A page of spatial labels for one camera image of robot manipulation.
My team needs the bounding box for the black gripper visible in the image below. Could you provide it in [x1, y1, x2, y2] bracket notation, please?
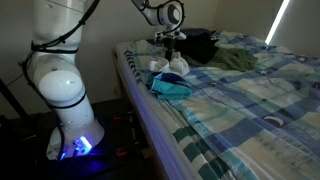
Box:
[162, 35, 183, 62]

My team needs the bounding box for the white cloth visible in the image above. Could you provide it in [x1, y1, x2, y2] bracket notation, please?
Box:
[148, 51, 191, 77]

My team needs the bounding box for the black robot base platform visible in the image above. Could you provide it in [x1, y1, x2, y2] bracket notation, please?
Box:
[29, 99, 149, 180]

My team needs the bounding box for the black cloth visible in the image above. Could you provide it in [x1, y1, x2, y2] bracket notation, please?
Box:
[178, 29, 220, 65]

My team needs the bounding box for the teal and blue cloth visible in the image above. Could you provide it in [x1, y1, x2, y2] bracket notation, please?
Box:
[146, 71, 193, 101]

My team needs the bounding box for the olive green cloth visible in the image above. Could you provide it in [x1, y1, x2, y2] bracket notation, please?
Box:
[183, 47, 259, 73]

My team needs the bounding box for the blue plaid bedsheet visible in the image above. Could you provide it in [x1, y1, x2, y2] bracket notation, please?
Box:
[114, 30, 320, 180]

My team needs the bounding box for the black stand leg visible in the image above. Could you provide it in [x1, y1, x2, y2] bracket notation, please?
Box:
[0, 78, 32, 122]

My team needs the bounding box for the bed mattress with frame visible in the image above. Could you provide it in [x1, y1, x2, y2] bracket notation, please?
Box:
[112, 41, 188, 180]

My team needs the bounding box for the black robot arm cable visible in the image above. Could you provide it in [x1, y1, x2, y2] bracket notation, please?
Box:
[18, 0, 101, 161]

